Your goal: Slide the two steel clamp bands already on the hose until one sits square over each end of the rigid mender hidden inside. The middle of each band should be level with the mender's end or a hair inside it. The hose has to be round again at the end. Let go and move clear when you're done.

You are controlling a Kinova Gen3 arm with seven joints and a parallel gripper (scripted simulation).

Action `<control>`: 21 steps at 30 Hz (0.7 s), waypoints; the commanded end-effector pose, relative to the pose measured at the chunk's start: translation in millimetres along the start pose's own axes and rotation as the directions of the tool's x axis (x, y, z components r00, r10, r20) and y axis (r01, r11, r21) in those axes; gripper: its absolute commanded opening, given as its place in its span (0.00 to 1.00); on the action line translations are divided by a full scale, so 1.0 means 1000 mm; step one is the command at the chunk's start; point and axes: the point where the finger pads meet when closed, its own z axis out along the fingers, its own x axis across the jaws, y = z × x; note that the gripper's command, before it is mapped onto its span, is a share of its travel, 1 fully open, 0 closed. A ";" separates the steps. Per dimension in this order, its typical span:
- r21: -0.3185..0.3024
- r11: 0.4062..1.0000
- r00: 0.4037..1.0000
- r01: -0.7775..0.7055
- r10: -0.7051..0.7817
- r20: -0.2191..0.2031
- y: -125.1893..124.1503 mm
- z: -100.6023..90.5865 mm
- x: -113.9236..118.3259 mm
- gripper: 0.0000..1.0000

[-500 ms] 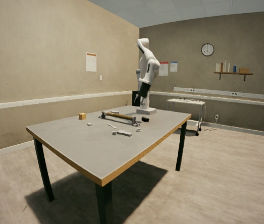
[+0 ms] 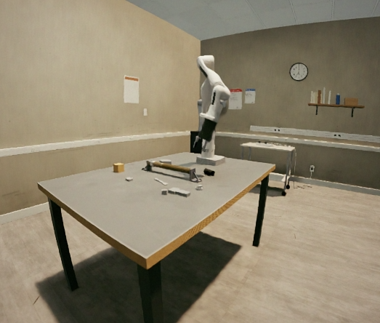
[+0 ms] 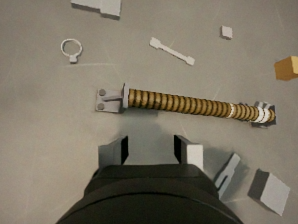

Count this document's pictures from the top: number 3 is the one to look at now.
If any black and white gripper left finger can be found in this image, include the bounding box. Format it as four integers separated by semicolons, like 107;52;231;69
98;136;129;172

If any white clamp band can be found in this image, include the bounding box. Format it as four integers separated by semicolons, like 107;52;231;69
248;100;263;122
61;39;82;64
259;102;270;123

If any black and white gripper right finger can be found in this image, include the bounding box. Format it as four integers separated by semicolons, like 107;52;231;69
174;135;203;171

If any tan cardboard box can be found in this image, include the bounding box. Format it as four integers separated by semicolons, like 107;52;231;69
274;56;298;81

